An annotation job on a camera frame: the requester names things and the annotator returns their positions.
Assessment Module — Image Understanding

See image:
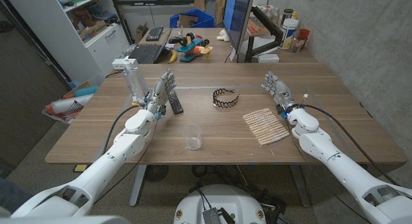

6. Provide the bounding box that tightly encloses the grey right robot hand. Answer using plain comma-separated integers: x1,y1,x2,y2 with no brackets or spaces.
261,71,300,115

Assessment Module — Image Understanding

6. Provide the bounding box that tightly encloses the black laptop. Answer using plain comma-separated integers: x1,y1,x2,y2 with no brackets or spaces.
128,26,173,64

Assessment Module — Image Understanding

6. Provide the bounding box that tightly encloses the bin of foam rolls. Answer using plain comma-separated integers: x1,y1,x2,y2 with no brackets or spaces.
41,80,100,124

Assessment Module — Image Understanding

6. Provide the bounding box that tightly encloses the white wipes canister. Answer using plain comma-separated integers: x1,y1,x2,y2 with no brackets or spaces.
279,17,299,51

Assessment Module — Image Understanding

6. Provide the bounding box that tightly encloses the blue plastic bin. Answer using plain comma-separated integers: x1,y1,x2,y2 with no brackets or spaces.
169,8,216,29

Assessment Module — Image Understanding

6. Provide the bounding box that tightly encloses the white shelf cabinet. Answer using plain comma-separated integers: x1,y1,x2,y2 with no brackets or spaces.
3,0,130,83

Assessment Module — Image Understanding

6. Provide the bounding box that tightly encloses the large black monitor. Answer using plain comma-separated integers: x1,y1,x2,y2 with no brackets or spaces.
222,0,256,55

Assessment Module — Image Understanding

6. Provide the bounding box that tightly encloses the black keyboard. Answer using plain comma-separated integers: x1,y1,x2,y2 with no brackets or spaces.
145,26,164,42

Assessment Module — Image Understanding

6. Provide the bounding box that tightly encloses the colourful toy airplane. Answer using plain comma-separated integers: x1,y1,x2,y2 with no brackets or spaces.
176,32,214,62

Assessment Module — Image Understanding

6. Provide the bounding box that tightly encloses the white small box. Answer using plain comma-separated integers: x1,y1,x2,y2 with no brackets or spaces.
257,53,280,64

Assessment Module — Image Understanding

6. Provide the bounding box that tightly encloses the clear plastic measuring cup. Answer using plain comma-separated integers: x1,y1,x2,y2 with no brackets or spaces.
182,123,203,151

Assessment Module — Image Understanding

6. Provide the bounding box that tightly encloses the clear spray bottle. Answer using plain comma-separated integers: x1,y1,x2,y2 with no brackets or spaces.
120,55,151,104

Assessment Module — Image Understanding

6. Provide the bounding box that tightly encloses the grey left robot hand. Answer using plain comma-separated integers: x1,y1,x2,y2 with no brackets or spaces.
145,68,177,117

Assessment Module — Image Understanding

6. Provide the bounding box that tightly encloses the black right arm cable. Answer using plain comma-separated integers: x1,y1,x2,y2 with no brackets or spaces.
285,103,402,224

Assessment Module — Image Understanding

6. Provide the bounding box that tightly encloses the black scalloped headband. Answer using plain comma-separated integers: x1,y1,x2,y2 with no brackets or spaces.
212,88,240,109

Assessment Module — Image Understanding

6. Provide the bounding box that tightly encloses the wooden back desk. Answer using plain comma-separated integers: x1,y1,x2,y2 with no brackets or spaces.
136,26,319,64

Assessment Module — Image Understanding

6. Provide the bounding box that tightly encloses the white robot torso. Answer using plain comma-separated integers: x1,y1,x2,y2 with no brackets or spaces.
173,184,267,224

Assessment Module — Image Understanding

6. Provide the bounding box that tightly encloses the black TV remote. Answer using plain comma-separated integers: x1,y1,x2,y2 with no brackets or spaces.
167,89,184,116

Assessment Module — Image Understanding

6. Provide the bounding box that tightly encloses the bamboo slat mat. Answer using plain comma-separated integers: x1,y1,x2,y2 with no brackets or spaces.
242,107,290,147

